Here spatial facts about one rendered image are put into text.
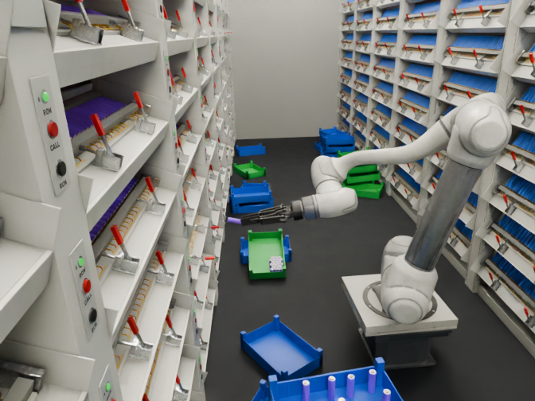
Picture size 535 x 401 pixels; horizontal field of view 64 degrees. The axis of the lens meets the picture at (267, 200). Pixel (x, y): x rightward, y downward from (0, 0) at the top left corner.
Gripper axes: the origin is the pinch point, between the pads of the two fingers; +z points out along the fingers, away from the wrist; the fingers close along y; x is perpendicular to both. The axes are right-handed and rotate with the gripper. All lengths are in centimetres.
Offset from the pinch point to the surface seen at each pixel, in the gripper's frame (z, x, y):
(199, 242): 22.6, -7.3, 4.2
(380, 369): -31, -20, -65
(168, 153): 13, 41, -40
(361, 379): -26, -23, -65
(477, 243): -103, -52, 36
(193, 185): 20.5, 13.7, 13.1
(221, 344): 25, -57, 2
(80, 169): 13, 51, -89
